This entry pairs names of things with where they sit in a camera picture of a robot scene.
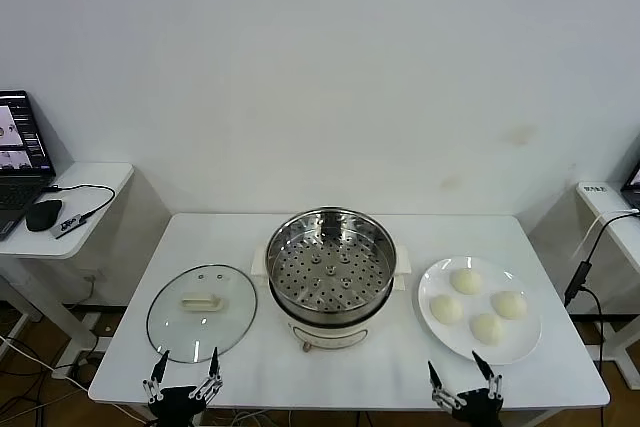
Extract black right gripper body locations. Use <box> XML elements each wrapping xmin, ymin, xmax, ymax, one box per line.
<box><xmin>449</xmin><ymin>386</ymin><xmax>503</xmax><ymax>427</ymax></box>

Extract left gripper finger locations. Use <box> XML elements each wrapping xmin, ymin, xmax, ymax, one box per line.
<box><xmin>142</xmin><ymin>350</ymin><xmax>171</xmax><ymax>402</ymax></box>
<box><xmin>192</xmin><ymin>346</ymin><xmax>224</xmax><ymax>401</ymax></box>

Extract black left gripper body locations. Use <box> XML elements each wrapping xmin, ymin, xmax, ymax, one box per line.
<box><xmin>149</xmin><ymin>385</ymin><xmax>202</xmax><ymax>427</ymax></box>

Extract glass lid with cream handle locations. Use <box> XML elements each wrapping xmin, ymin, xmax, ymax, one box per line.
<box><xmin>146</xmin><ymin>263</ymin><xmax>259</xmax><ymax>365</ymax></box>

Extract white round plate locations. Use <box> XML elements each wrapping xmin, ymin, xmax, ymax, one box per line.
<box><xmin>417</xmin><ymin>256</ymin><xmax>543</xmax><ymax>366</ymax></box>

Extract white flat cable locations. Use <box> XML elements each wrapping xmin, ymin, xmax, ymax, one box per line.
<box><xmin>572</xmin><ymin>206</ymin><xmax>640</xmax><ymax>261</ymax></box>

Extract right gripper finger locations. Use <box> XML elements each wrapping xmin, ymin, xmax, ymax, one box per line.
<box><xmin>427</xmin><ymin>360</ymin><xmax>464</xmax><ymax>408</ymax></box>
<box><xmin>472</xmin><ymin>351</ymin><xmax>503</xmax><ymax>401</ymax></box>

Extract small black silver drive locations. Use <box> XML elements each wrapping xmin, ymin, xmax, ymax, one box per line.
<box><xmin>51</xmin><ymin>213</ymin><xmax>85</xmax><ymax>240</ymax></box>

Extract black computer mouse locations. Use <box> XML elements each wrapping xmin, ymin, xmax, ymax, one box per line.
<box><xmin>25</xmin><ymin>199</ymin><xmax>65</xmax><ymax>232</ymax></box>

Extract stainless steel steamer basket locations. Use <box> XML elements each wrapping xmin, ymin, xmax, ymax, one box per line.
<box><xmin>251</xmin><ymin>206</ymin><xmax>414</xmax><ymax>316</ymax></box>

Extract thin black desk cable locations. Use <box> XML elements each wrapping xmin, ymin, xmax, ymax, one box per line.
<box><xmin>42</xmin><ymin>183</ymin><xmax>116</xmax><ymax>221</ymax></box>

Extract white steamed baozi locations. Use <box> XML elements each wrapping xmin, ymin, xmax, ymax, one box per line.
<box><xmin>449</xmin><ymin>267</ymin><xmax>486</xmax><ymax>294</ymax></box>
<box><xmin>429</xmin><ymin>294</ymin><xmax>465</xmax><ymax>324</ymax></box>
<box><xmin>490</xmin><ymin>290</ymin><xmax>529</xmax><ymax>320</ymax></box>
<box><xmin>470</xmin><ymin>313</ymin><xmax>507</xmax><ymax>346</ymax></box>

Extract black cable with adapter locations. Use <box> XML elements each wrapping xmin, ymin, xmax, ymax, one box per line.
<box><xmin>563</xmin><ymin>211</ymin><xmax>640</xmax><ymax>363</ymax></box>

